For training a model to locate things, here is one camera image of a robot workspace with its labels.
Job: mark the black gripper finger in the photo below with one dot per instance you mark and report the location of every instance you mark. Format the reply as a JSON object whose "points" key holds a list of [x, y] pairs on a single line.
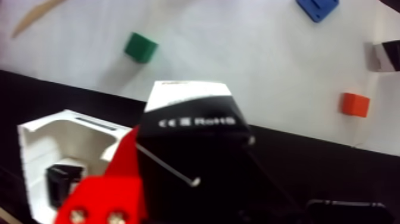
{"points": [[265, 203]]}

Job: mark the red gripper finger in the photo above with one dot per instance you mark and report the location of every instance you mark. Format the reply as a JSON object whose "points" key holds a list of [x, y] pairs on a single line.
{"points": [[103, 200]]}

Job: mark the black flat device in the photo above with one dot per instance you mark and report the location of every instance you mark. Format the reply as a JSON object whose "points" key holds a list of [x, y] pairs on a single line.
{"points": [[343, 215]]}

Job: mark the white cardboard napkin box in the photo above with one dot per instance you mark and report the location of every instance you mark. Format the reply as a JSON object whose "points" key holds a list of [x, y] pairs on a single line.
{"points": [[40, 147]]}

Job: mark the orange cube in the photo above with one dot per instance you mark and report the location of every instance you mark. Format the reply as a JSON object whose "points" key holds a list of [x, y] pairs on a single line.
{"points": [[355, 104]]}

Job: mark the white paper sheet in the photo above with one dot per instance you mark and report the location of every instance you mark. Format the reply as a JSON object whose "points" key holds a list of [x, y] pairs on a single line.
{"points": [[250, 62]]}

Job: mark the green cube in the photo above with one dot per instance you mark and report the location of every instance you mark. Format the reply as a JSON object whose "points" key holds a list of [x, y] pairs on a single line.
{"points": [[140, 47]]}

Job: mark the wooden knife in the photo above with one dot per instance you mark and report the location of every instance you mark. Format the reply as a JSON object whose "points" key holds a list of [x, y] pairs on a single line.
{"points": [[34, 15]]}

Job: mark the blue flat block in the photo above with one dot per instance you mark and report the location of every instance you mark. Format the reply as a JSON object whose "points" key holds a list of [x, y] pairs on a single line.
{"points": [[317, 9]]}

